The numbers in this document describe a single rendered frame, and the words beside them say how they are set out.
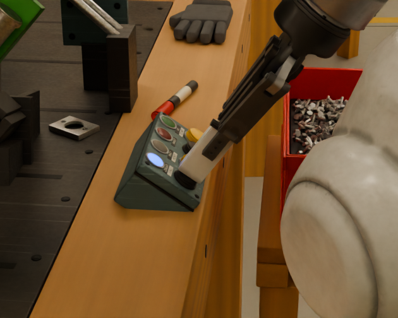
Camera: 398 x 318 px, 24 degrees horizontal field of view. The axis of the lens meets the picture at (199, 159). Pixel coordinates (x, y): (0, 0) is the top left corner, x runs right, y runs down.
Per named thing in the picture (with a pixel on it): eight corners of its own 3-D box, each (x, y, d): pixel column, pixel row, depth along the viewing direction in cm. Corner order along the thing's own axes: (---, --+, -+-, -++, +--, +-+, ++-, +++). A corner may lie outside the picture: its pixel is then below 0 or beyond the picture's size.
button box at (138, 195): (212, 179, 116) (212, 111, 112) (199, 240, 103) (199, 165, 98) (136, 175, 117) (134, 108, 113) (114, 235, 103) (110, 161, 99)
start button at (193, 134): (205, 142, 113) (211, 135, 113) (203, 153, 110) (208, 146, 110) (186, 129, 112) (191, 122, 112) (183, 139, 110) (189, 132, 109)
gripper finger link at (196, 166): (237, 136, 99) (237, 139, 98) (200, 182, 102) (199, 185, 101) (215, 120, 99) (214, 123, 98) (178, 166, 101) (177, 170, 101)
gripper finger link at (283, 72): (310, 46, 93) (311, 62, 88) (278, 84, 95) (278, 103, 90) (291, 32, 92) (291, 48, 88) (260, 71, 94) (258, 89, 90)
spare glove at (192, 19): (179, 9, 170) (179, -4, 169) (235, 12, 169) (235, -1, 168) (160, 44, 152) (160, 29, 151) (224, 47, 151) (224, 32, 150)
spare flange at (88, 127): (48, 130, 121) (48, 124, 121) (70, 120, 124) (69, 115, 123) (78, 141, 118) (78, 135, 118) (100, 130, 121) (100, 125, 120)
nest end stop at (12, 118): (1, 146, 112) (27, 116, 111) (-15, 155, 106) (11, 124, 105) (-6, 139, 112) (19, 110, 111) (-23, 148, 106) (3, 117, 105)
